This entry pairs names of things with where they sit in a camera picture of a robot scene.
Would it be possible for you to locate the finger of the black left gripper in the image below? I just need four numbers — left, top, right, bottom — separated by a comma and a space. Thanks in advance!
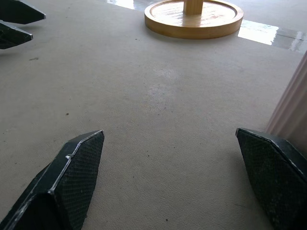
0, 0, 47, 25
0, 20, 34, 50

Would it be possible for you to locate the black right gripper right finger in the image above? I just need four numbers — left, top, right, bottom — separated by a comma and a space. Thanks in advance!
236, 127, 307, 230

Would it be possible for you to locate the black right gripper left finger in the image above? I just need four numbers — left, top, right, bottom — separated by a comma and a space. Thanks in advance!
0, 129, 105, 230

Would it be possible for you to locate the round wooden stand base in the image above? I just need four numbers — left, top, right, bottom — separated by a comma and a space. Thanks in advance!
144, 0, 245, 40

